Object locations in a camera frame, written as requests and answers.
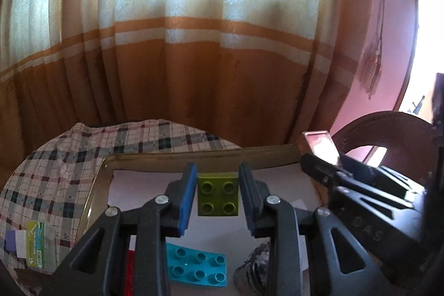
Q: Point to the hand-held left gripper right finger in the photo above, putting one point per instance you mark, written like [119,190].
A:
[248,199]

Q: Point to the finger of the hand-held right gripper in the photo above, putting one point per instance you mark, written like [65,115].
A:
[322,171]
[367,173]

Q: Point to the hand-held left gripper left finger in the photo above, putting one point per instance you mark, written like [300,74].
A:
[187,199]

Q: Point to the rose gold box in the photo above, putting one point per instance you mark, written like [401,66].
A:
[322,145]

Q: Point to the green building block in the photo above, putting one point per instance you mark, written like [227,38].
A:
[218,195]

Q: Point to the gold metal tray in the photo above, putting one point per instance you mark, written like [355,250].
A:
[208,157]
[145,185]

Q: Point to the teal building block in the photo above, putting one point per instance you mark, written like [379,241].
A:
[197,264]

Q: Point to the red building block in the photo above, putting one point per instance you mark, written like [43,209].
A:
[130,271]

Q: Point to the green label clear packet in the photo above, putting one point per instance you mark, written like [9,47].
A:
[40,244]

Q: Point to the white charger plug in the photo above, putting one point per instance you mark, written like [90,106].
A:
[21,244]

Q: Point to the brown wooden chair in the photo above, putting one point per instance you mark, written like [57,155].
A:
[374,126]

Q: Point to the cream and orange curtain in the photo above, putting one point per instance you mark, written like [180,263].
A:
[208,74]

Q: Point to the plaid tablecloth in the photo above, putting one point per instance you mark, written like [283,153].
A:
[52,171]

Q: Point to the feathered wall hanging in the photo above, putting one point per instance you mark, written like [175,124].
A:
[374,67]

